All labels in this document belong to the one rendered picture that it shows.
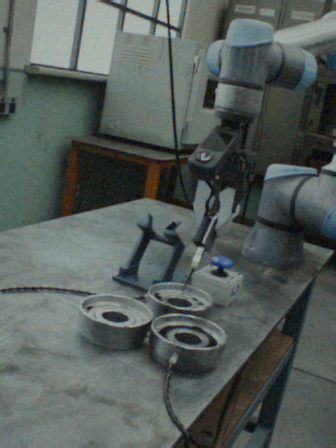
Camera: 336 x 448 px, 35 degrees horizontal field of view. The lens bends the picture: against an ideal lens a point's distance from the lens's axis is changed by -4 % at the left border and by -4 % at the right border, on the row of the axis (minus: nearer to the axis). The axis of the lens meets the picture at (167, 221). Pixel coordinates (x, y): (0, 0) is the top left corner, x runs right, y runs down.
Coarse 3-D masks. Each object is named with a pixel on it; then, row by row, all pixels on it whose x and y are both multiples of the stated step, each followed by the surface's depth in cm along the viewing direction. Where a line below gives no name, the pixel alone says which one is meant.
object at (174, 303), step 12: (156, 288) 88; (168, 288) 89; (180, 288) 90; (192, 288) 89; (156, 300) 81; (168, 300) 86; (180, 300) 87; (192, 300) 87; (204, 300) 87; (156, 312) 81; (168, 312) 80; (180, 312) 80; (192, 312) 80; (204, 312) 81
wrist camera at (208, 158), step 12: (216, 132) 87; (228, 132) 87; (204, 144) 85; (216, 144) 85; (228, 144) 84; (192, 156) 83; (204, 156) 82; (216, 156) 82; (228, 156) 85; (192, 168) 82; (204, 168) 81; (216, 168) 82
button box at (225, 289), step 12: (204, 276) 94; (216, 276) 95; (228, 276) 96; (240, 276) 97; (204, 288) 95; (216, 288) 94; (228, 288) 93; (240, 288) 99; (216, 300) 94; (228, 300) 94
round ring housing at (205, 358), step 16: (160, 320) 75; (176, 320) 77; (192, 320) 78; (160, 336) 70; (176, 336) 74; (192, 336) 75; (224, 336) 73; (160, 352) 70; (176, 352) 68; (192, 352) 68; (208, 352) 69; (176, 368) 69; (192, 368) 69; (208, 368) 70
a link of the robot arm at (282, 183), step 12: (276, 168) 120; (288, 168) 118; (300, 168) 118; (264, 180) 124; (276, 180) 120; (288, 180) 118; (300, 180) 117; (264, 192) 123; (276, 192) 120; (288, 192) 117; (264, 204) 123; (276, 204) 120; (288, 204) 117; (264, 216) 123; (276, 216) 121; (288, 216) 119
